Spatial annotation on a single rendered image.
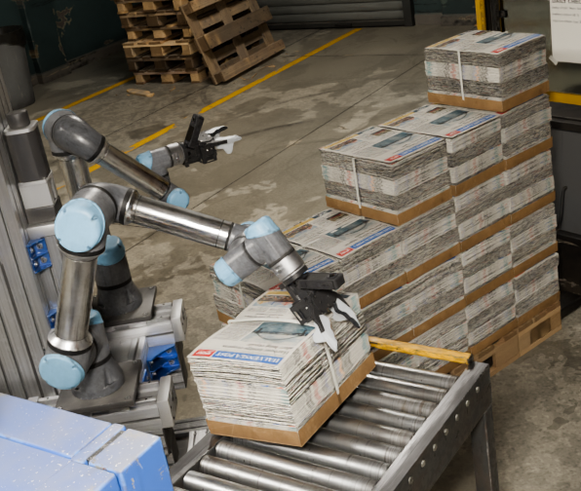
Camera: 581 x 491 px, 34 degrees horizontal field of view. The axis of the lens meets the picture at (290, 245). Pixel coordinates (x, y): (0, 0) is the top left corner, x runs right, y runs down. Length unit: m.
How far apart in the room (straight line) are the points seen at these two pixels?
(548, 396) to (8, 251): 2.15
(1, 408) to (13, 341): 1.61
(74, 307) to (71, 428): 1.27
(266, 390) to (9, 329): 0.93
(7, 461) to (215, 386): 1.23
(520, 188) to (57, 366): 2.05
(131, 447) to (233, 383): 1.19
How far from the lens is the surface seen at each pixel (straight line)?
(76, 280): 2.43
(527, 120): 3.82
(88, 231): 2.33
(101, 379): 2.72
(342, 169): 3.48
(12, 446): 1.23
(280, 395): 2.26
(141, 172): 3.08
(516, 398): 3.88
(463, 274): 3.71
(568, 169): 4.49
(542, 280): 4.12
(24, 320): 2.88
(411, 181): 3.38
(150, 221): 2.45
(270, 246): 2.27
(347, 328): 2.44
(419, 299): 3.54
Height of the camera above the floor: 2.18
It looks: 24 degrees down
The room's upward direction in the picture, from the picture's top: 10 degrees counter-clockwise
